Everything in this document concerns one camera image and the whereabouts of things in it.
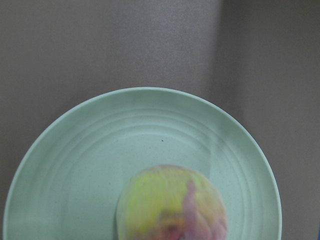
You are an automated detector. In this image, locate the pink yellow peach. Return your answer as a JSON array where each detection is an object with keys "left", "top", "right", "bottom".
[{"left": 116, "top": 165, "right": 228, "bottom": 240}]

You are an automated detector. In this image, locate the green plate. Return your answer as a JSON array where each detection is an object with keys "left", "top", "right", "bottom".
[{"left": 2, "top": 87, "right": 282, "bottom": 240}]

